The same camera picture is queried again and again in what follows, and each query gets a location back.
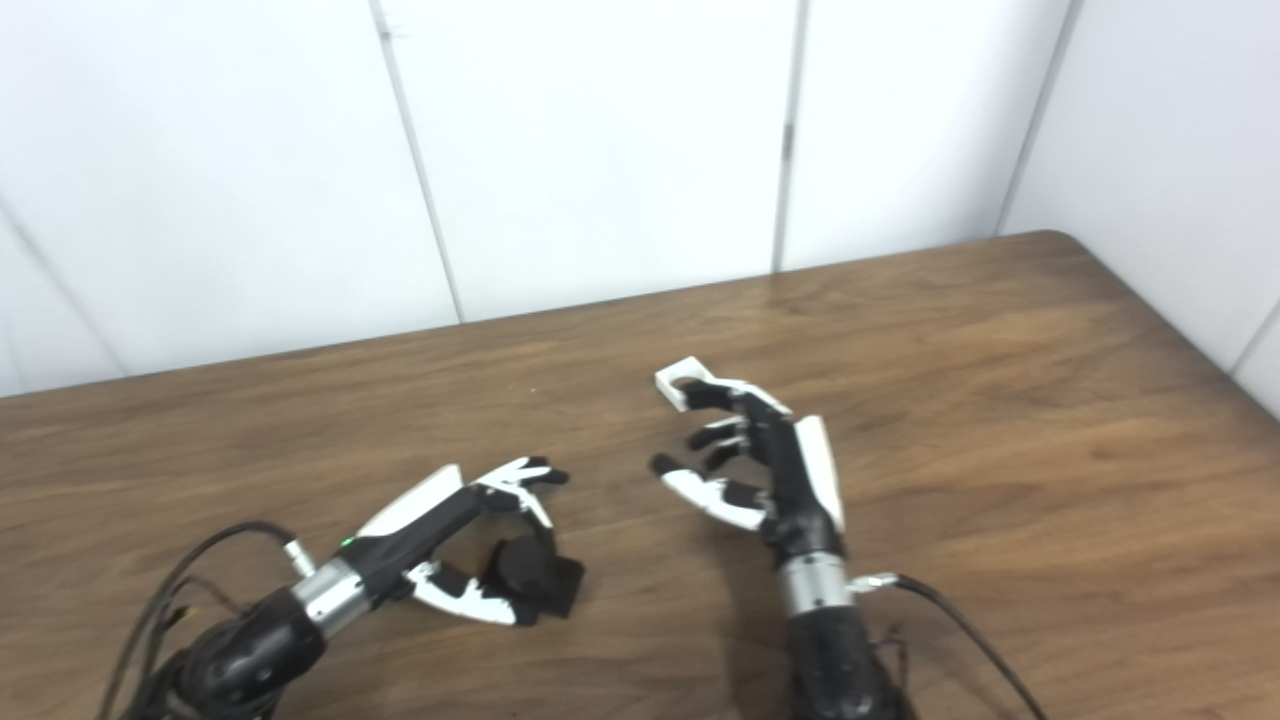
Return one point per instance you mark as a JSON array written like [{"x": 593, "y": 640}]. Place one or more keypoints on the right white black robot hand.
[{"x": 800, "y": 490}]

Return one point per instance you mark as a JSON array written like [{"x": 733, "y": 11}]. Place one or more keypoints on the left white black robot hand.
[{"x": 410, "y": 530}]

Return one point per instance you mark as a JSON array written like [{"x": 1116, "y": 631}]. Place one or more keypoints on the black peg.
[{"x": 530, "y": 575}]

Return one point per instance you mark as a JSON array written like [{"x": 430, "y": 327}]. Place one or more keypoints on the white square piece with hole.
[{"x": 672, "y": 385}]

